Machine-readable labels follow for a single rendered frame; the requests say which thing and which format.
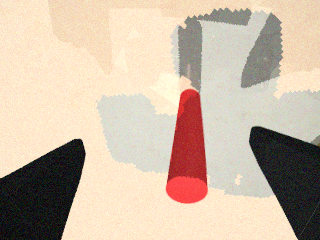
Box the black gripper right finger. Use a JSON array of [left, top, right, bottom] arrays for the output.
[[249, 127, 320, 240]]

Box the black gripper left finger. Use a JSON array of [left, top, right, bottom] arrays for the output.
[[0, 137, 87, 240]]

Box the red peg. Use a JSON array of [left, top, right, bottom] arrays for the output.
[[165, 88, 208, 204]]

